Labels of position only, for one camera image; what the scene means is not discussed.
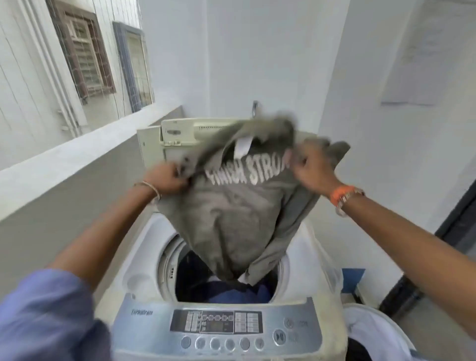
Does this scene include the brown louvred window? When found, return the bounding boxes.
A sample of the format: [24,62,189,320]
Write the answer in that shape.
[46,0,117,105]

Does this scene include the person's right forearm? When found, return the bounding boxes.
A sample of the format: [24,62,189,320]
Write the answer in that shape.
[342,195,476,309]

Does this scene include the person's left forearm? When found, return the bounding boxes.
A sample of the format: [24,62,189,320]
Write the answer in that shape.
[48,184,157,291]

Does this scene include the olive printed t-shirt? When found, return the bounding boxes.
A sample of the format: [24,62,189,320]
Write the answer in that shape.
[158,113,352,286]

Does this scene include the thin multicolour bangle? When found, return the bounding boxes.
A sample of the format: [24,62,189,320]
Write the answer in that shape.
[133,181,161,201]

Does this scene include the grey framed window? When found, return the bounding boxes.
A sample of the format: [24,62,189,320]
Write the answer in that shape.
[113,21,154,112]

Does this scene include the white round laundry hamper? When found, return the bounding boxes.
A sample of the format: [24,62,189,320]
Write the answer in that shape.
[342,303,417,361]

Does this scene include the white paper notice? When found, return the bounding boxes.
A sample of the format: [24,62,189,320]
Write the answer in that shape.
[381,0,469,107]

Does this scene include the navy blue clothes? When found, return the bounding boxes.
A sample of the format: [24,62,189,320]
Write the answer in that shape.
[185,275,272,304]

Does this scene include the white drain pipes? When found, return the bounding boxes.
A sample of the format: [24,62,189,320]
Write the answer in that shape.
[18,0,90,136]

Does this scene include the white safety net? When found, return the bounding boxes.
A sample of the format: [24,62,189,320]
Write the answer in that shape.
[48,0,155,123]

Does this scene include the white blue washing machine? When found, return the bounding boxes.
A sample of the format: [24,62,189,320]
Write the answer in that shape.
[93,117,350,361]

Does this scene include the person's left hand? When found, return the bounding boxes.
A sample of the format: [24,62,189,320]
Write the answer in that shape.
[143,162,190,198]

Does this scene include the beaded green red bangle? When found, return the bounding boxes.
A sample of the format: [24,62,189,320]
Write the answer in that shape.
[334,188,366,218]

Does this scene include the person's blue tunic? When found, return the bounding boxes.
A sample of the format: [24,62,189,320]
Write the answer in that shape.
[0,268,112,361]

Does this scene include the orange thread bracelet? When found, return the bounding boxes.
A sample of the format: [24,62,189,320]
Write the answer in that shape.
[330,185,356,205]

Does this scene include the person's right hand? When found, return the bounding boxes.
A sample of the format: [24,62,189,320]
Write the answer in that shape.
[291,143,343,198]

